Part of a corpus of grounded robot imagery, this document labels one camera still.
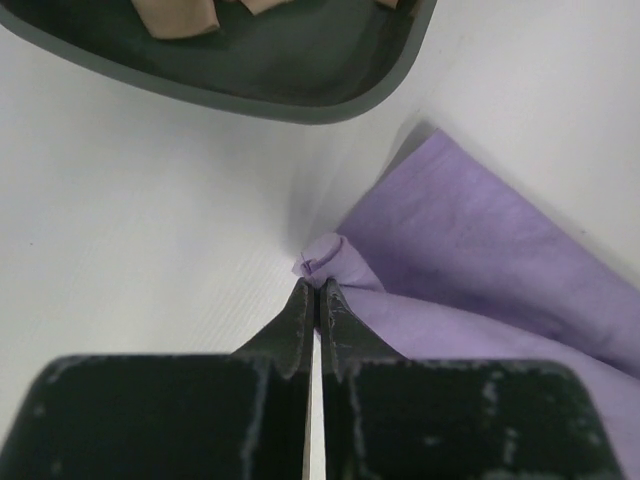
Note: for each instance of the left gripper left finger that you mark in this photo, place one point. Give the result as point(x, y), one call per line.
point(241, 415)

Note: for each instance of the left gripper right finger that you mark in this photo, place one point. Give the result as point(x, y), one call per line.
point(390, 417)

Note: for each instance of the beige t shirt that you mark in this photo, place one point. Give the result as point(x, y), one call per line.
point(184, 19)

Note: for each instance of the dark grey plastic bin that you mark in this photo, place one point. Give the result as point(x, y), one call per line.
point(304, 62)

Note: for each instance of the purple t shirt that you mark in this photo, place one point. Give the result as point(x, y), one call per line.
point(443, 229)

